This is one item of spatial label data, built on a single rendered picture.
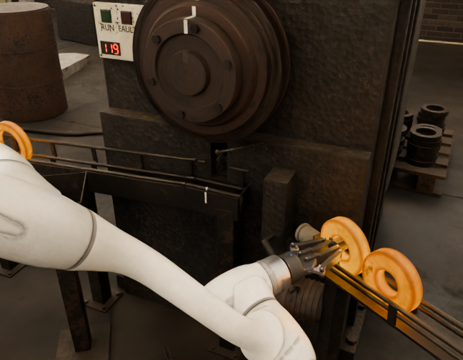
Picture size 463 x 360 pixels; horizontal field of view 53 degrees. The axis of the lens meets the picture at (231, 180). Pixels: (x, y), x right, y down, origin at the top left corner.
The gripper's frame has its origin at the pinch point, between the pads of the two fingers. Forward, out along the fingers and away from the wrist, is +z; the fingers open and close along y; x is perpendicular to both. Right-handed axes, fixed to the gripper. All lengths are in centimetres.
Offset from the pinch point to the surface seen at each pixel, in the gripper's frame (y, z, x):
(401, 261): 17.7, 0.0, 5.7
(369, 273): 10.5, -1.5, -2.3
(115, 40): -87, -26, 40
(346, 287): 4.9, -2.8, -10.7
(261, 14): -33, -3, 53
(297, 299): -8.2, -8.3, -23.0
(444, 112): -111, 199, -49
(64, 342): -77, -69, -70
